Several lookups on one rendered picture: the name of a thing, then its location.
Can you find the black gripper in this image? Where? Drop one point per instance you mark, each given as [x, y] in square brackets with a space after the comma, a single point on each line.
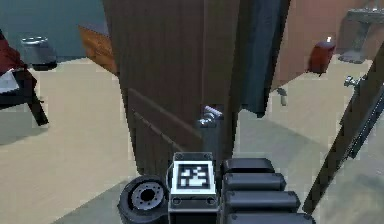
[143, 200]

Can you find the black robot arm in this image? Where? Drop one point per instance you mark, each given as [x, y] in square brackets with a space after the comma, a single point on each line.
[233, 190]

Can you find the black chair with red cloth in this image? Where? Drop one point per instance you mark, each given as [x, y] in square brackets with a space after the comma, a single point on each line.
[16, 83]

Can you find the dark brown room door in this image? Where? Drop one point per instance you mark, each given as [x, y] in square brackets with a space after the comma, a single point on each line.
[353, 133]
[166, 76]

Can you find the brown wooden cupboard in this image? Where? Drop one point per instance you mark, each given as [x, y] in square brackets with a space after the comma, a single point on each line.
[98, 48]

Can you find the grey metal bin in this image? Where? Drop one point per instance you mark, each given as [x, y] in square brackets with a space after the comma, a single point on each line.
[37, 52]

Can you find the grey pedestal sink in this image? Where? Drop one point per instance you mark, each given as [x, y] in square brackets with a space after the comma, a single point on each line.
[360, 30]

